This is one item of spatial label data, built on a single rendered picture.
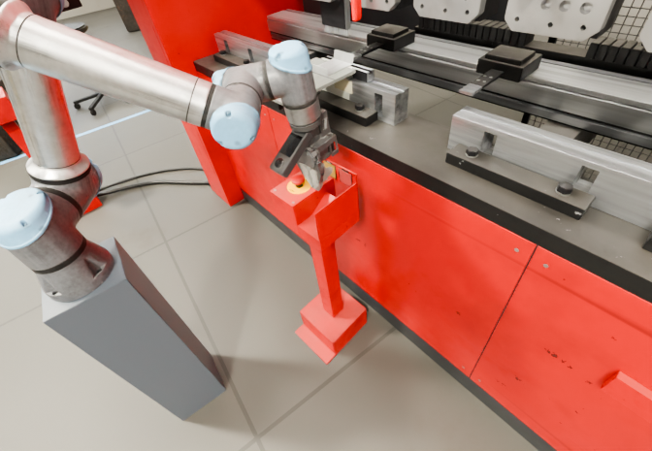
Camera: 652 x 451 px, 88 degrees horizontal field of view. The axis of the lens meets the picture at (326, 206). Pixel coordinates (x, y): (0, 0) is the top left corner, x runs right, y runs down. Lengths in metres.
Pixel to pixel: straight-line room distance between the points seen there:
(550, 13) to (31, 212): 1.01
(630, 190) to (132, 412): 1.70
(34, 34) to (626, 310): 1.04
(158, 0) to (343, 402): 1.75
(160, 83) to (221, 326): 1.29
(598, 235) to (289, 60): 0.66
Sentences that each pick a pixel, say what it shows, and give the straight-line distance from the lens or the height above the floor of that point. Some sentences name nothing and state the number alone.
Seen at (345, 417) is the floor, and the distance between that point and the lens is 1.44.
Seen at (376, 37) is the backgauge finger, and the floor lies 1.02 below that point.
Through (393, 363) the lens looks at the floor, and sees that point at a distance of 1.50.
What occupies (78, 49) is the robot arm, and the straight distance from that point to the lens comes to 0.62.
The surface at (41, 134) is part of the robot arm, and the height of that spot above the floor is 1.10.
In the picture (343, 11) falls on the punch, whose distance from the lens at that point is 1.06.
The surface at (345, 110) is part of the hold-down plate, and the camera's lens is 1.06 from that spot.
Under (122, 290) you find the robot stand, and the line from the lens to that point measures 0.97.
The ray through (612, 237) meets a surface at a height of 0.88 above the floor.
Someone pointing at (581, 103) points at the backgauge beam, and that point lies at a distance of 1.06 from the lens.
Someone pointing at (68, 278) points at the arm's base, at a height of 0.83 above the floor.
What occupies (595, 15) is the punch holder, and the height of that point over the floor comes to 1.21.
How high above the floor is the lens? 1.40
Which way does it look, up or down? 43 degrees down
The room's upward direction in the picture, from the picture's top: 8 degrees counter-clockwise
